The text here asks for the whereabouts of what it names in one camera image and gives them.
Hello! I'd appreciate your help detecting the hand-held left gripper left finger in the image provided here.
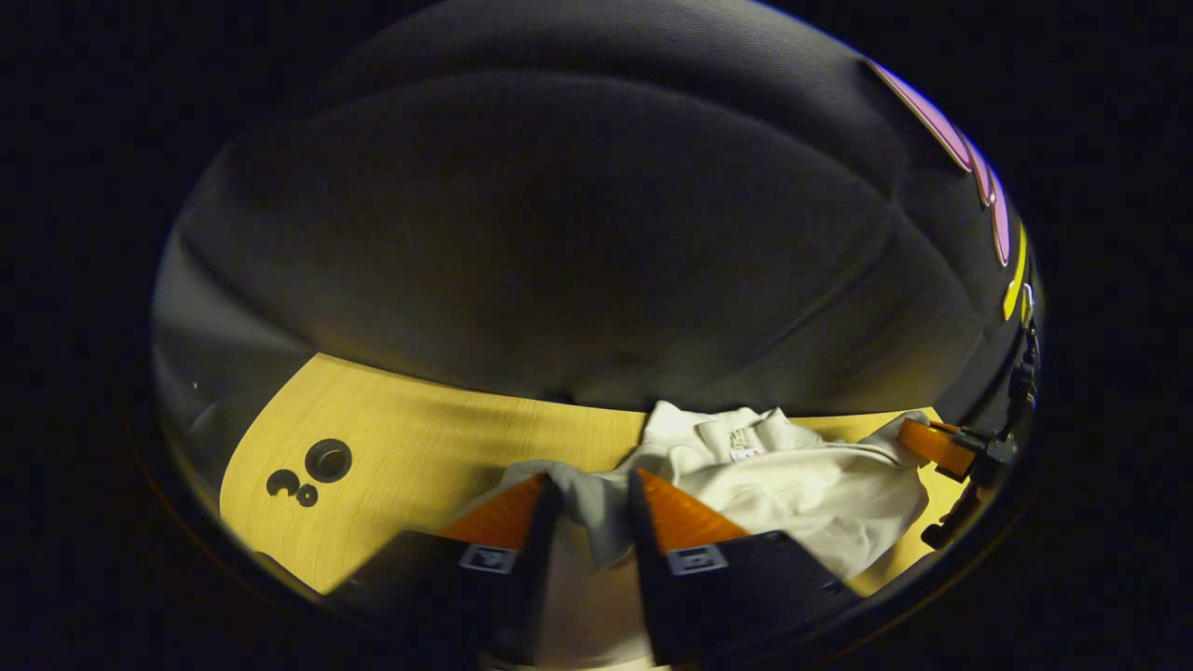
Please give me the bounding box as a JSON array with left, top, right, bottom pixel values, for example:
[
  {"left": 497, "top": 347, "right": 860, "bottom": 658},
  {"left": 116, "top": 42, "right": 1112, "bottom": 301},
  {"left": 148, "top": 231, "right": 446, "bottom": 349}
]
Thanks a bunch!
[{"left": 326, "top": 472, "right": 562, "bottom": 664}]

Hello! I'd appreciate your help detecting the white sweatshirt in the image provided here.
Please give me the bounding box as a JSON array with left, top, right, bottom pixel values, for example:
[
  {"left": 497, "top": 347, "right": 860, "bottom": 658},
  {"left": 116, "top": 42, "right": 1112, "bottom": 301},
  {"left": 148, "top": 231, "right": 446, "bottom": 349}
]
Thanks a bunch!
[{"left": 447, "top": 401, "right": 933, "bottom": 670}]

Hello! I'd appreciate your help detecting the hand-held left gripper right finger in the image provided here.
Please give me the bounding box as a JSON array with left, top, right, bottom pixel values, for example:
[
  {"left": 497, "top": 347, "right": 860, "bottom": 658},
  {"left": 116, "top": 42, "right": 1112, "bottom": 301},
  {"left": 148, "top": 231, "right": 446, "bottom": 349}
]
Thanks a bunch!
[{"left": 627, "top": 469, "right": 863, "bottom": 667}]

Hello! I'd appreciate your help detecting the black backdrop cloth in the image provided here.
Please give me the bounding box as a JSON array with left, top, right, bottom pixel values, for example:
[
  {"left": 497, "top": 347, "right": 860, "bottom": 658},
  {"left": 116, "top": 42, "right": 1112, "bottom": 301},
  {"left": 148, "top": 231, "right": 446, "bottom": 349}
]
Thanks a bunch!
[{"left": 152, "top": 0, "right": 1040, "bottom": 467}]

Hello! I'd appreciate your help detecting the large black table grommet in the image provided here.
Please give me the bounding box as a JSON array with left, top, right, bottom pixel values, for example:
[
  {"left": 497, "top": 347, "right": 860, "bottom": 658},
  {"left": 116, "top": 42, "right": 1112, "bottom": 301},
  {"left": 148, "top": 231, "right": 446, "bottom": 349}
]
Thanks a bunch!
[{"left": 306, "top": 438, "right": 353, "bottom": 484}]

